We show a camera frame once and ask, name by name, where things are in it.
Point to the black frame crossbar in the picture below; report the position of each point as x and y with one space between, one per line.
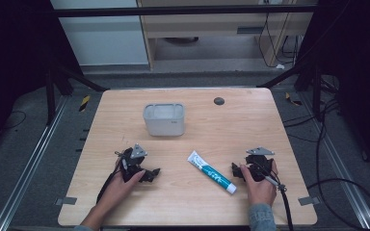
173 11

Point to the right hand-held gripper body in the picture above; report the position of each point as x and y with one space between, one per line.
259 165

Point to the white plug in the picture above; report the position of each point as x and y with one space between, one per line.
280 66

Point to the metal floor rail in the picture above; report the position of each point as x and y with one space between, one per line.
340 166
29 166

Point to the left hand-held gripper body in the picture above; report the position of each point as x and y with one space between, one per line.
129 163

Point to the white cabinet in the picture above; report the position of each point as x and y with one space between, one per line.
102 38

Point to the black frame stand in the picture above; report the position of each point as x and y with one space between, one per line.
50 96
316 93

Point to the yellow and black tape strip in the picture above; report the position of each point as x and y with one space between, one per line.
293 100
84 103

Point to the person's left hand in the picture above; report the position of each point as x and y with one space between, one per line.
117 191

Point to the grey plastic container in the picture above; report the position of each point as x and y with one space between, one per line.
164 123

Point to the grey table bracket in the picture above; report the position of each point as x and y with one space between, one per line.
66 201
309 201

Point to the white and teal toothpaste tube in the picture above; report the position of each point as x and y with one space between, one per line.
212 172

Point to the person's right hand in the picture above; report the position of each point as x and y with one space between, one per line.
261 192

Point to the light wooden shelf unit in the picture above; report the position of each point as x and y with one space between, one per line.
205 24

